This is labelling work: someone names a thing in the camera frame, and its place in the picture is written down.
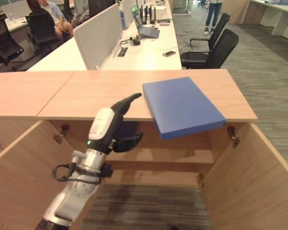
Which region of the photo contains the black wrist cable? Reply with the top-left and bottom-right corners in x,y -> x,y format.
52,163 -> 104,184

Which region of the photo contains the white box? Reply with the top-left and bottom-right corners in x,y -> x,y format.
144,5 -> 168,20

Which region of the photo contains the wooden neighbouring cabinet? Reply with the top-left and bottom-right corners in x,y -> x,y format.
0,70 -> 76,154

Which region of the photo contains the white desk with monitor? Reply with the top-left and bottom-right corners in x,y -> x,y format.
0,0 -> 39,39

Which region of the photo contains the blue folder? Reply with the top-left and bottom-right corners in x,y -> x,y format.
142,77 -> 227,141

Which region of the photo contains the metal cabinet hinge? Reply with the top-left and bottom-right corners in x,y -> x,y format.
227,126 -> 240,148
53,123 -> 71,144

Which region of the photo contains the standing person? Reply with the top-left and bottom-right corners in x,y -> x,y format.
204,0 -> 224,35

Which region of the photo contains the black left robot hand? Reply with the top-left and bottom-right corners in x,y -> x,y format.
87,93 -> 144,155

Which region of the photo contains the white side desk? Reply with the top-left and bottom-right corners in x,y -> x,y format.
242,0 -> 288,41

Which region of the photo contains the wooden office cabinet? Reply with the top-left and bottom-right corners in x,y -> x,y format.
0,69 -> 288,230

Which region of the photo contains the seated person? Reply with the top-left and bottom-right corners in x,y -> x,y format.
26,0 -> 64,41
39,0 -> 74,38
71,0 -> 90,28

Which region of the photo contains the open grey laptop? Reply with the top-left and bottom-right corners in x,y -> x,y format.
130,5 -> 160,40

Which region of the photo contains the wooden cabinet door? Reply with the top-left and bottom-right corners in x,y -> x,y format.
199,122 -> 288,230
0,120 -> 106,230

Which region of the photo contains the black mesh office chair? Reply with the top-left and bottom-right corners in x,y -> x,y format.
0,20 -> 24,71
24,8 -> 63,57

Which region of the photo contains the black router with antennas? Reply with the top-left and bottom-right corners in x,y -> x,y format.
138,4 -> 157,25

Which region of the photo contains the small black electronic device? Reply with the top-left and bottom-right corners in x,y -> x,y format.
129,35 -> 142,46

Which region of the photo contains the white office desk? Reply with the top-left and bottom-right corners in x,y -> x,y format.
25,0 -> 183,72

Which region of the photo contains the white desk divider panel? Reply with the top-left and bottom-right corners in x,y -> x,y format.
72,2 -> 123,70
121,0 -> 144,30

